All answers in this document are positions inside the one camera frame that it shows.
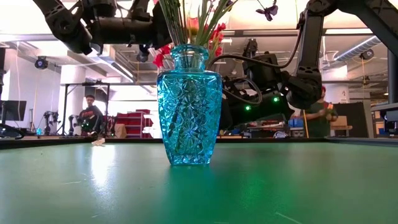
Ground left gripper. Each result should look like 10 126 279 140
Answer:
151 1 174 50

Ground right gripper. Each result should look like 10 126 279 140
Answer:
218 52 295 131

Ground blue cut-glass vase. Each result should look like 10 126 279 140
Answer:
156 43 223 166

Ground person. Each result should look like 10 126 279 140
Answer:
76 94 105 137
303 85 339 139

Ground cardboard box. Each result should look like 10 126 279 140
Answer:
330 115 354 131

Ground white building column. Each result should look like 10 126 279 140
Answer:
323 65 351 104

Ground green table mat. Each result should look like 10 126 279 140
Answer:
0 142 398 224

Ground red storage shelves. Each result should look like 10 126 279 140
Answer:
114 108 154 139

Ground dark panel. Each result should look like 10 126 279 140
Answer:
334 102 376 139

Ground brown paper bag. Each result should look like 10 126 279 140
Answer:
114 123 128 139

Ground grey side desk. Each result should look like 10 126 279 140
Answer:
371 103 398 113

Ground black monitor pole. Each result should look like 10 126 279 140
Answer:
387 49 398 105

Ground black background monitor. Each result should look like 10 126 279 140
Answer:
0 100 27 122

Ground silver ventilation duct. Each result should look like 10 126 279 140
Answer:
334 35 382 62

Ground black background gantry frame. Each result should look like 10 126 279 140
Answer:
61 82 111 137

